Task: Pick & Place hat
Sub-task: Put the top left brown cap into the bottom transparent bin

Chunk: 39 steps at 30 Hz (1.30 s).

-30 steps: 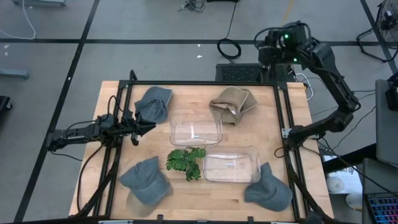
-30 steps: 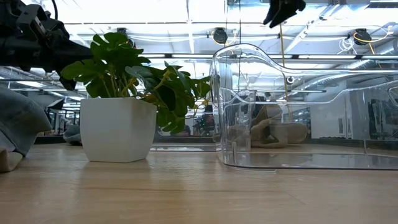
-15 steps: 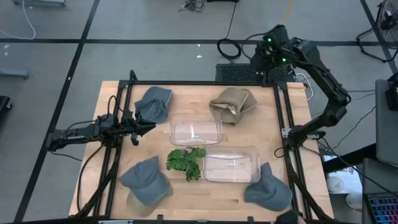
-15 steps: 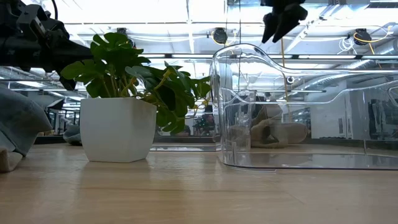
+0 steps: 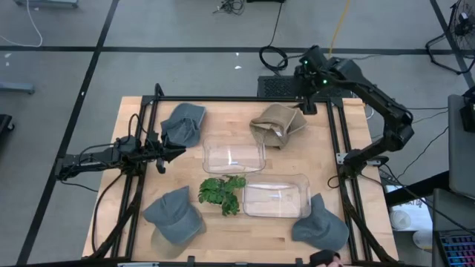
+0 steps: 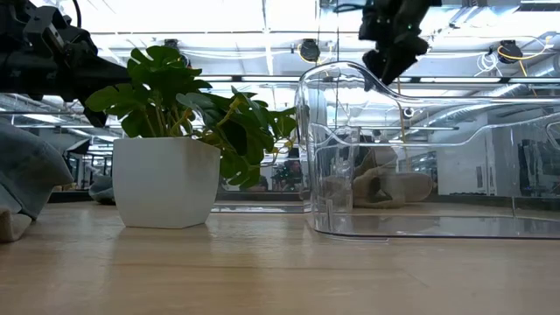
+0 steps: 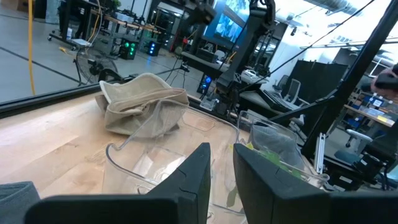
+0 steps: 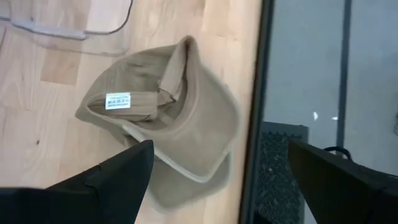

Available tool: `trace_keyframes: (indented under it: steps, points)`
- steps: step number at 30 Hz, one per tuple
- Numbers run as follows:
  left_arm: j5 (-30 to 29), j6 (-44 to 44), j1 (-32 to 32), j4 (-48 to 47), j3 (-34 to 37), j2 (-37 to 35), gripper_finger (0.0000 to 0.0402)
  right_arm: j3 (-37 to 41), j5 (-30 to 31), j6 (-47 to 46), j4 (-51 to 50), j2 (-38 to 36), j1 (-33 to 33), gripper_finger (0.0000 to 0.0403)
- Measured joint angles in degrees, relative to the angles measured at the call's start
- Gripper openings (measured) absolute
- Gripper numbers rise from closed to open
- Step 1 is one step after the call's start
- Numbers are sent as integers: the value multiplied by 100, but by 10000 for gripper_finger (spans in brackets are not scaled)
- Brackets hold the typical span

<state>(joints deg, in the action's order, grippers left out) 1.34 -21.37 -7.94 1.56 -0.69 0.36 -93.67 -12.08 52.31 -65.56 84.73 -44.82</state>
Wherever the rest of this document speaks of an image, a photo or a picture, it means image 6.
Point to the large clear plastic bin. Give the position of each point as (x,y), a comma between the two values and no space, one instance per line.
(332,184)

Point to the small clear plastic bin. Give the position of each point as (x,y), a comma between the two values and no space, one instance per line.
(262,207)

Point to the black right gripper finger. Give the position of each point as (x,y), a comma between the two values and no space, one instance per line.
(402,57)
(376,63)

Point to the black background monitor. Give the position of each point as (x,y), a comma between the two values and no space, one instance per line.
(81,147)

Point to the black round ceiling device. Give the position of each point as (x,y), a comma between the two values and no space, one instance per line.
(170,43)
(508,50)
(310,50)

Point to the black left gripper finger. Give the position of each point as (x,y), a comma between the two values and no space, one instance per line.
(96,118)
(96,74)

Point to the green plant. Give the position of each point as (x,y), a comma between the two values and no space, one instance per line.
(166,184)

